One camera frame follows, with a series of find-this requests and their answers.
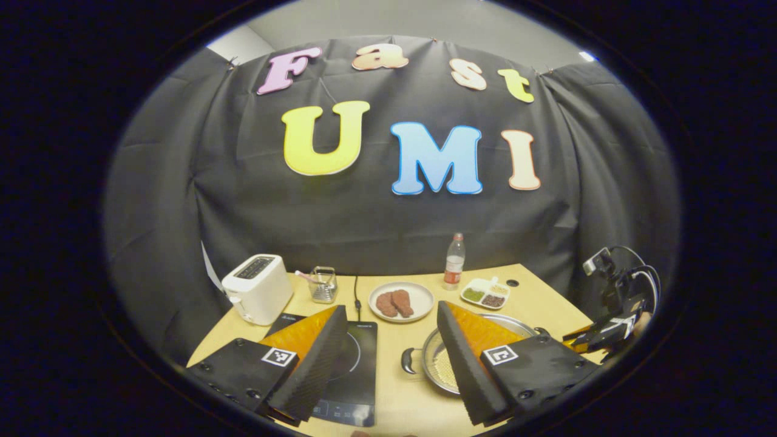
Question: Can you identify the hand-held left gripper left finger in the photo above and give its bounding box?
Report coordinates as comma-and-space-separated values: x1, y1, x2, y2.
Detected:
185, 305, 348, 425

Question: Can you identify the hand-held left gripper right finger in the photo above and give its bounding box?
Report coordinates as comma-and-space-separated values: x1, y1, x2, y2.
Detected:
437, 300, 602, 427

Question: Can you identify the black induction cooktop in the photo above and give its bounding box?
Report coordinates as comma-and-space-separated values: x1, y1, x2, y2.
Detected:
265, 313, 378, 427

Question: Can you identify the stainless steel pot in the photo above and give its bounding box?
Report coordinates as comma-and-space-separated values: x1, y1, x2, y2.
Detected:
401, 313, 550, 398

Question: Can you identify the pile of soybeans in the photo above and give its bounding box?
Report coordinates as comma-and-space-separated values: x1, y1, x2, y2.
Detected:
432, 347, 461, 390

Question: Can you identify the white divided dish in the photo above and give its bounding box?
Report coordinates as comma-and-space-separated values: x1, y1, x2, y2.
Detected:
460, 277, 511, 310

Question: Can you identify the white round plate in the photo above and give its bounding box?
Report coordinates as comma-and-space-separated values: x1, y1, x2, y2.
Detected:
368, 281, 435, 323

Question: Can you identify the white toaster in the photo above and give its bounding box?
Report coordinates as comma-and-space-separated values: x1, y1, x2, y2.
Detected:
222, 254, 294, 327

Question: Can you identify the clear plastic water bottle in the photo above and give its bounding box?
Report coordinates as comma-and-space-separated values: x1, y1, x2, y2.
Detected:
443, 233, 466, 291

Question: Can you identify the white paper strip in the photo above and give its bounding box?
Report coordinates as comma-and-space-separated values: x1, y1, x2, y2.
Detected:
200, 242, 224, 295

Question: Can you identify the black backdrop cloth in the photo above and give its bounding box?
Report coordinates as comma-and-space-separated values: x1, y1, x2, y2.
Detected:
103, 35, 680, 365

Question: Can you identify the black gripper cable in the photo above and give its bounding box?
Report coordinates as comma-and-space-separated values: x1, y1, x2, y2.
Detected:
610, 245, 662, 313

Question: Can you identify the metal wire basket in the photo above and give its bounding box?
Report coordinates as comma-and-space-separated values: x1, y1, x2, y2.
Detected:
308, 266, 339, 304

